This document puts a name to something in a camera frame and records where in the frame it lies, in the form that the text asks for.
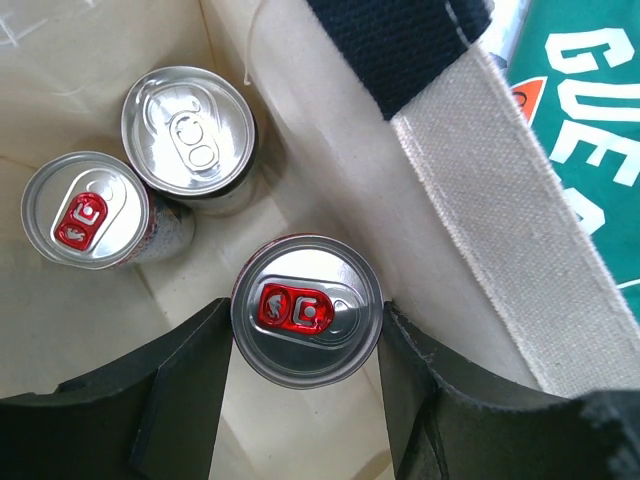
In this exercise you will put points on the green jersey shirt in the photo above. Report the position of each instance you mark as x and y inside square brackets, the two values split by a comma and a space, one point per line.
[587, 118]

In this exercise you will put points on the beige canvas bag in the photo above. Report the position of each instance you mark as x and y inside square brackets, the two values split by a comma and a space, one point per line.
[390, 126]

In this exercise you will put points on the silver can red tab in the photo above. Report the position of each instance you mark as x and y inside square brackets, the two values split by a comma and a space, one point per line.
[90, 210]

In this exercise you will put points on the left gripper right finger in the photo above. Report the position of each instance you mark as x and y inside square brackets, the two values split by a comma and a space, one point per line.
[449, 418]

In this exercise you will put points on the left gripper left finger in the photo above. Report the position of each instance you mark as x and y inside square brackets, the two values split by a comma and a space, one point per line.
[150, 414]

